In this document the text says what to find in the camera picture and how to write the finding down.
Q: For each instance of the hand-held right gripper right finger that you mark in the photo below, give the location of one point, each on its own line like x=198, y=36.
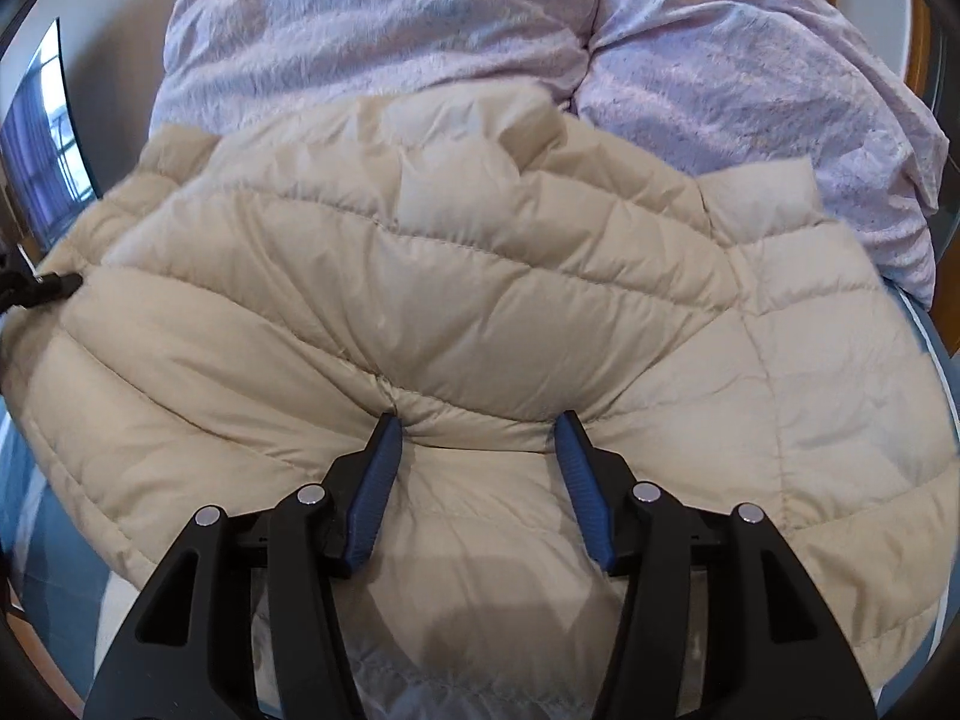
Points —
x=589, y=495

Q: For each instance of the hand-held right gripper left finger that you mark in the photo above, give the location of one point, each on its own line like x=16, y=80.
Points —
x=371, y=495

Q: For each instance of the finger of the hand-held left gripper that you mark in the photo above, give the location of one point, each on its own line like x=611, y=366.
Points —
x=52, y=285

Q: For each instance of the beige puffer jacket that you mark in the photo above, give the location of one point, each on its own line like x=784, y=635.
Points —
x=487, y=300

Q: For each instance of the flat screen television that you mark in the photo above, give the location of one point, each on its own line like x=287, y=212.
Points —
x=45, y=135

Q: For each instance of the blue white striped bed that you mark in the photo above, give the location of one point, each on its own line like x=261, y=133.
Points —
x=937, y=345

